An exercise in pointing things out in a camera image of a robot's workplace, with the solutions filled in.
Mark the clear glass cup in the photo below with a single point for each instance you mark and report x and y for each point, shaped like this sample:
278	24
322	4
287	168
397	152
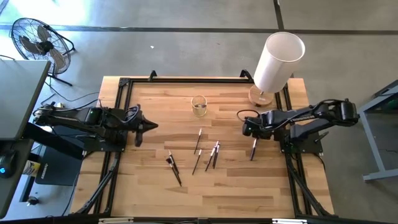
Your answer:
199	112

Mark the black caster wheel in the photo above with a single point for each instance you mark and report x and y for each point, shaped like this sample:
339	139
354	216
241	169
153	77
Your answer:
32	201

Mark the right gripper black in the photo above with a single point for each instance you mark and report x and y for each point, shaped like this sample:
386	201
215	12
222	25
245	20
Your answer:
253	129

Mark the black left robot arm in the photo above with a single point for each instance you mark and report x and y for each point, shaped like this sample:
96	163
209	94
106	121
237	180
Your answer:
77	116

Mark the white shade wooden base lamp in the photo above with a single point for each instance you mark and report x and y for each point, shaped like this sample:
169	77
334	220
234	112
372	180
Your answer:
278	62

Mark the dark grey desk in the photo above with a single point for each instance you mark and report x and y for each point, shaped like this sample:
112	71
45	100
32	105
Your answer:
12	193

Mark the black computer mouse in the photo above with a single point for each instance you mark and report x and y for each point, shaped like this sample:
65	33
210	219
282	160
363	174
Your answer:
7	163

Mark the black controller box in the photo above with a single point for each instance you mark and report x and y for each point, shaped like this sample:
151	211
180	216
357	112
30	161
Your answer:
59	168

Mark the grey metal table frame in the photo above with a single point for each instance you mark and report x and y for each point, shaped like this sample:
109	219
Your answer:
373	140

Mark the white metal bracket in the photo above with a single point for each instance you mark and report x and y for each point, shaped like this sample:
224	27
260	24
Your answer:
115	221
289	221

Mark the black floor fan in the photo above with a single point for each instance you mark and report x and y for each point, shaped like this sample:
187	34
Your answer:
42	46

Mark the black flat-head paint brush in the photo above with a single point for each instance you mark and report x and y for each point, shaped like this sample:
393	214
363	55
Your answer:
176	175

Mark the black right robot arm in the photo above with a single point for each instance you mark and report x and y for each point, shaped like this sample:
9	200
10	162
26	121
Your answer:
348	112

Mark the yellow printed box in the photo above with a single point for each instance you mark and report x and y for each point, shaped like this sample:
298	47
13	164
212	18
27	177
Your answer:
31	168

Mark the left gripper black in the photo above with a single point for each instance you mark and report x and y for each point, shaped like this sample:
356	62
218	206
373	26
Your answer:
140	127

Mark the black aluminium extrusion frame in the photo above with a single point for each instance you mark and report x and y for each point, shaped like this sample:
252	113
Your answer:
186	80

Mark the black desk support bar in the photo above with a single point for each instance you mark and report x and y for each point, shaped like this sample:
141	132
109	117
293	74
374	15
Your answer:
53	141

